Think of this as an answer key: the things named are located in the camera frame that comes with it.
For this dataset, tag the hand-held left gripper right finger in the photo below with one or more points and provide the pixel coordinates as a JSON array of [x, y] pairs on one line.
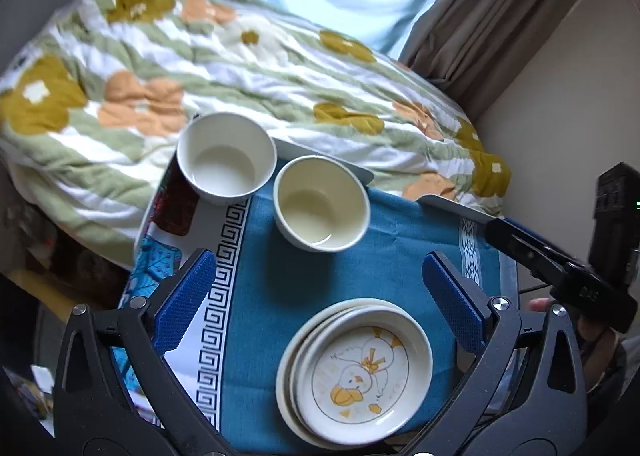
[[452, 306]]

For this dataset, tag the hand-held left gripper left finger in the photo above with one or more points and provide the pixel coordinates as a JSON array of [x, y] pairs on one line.
[[185, 306]]

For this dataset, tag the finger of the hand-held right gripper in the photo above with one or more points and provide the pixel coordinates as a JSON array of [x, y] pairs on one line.
[[530, 248]]

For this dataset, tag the small white duck plate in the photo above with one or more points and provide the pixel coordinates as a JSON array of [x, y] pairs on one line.
[[360, 376]]

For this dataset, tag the plain white plate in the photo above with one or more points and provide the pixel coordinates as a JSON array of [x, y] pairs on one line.
[[294, 371]]

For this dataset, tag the stack of duck plates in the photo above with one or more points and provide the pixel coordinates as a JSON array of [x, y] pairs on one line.
[[283, 396]]

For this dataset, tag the white bowl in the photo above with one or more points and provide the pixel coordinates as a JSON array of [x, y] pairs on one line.
[[227, 161]]

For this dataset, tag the cream bowl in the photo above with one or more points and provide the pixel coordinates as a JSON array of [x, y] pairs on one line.
[[322, 203]]

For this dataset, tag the person's right hand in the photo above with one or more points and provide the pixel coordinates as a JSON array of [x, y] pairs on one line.
[[600, 356]]

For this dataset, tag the blue table cloth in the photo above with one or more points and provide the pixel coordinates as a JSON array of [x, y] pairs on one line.
[[390, 246]]

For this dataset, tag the brown curtain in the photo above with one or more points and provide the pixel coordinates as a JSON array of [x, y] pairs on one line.
[[475, 36]]

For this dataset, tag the floral striped blanket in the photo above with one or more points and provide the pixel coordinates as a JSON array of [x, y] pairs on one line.
[[150, 61]]

